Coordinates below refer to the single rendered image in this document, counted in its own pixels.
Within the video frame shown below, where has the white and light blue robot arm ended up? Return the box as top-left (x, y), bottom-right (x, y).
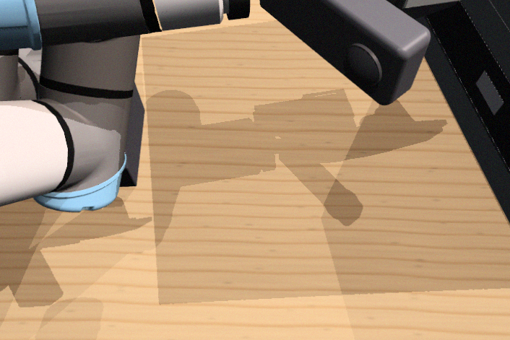
top-left (0, 0), bottom-right (431, 212)

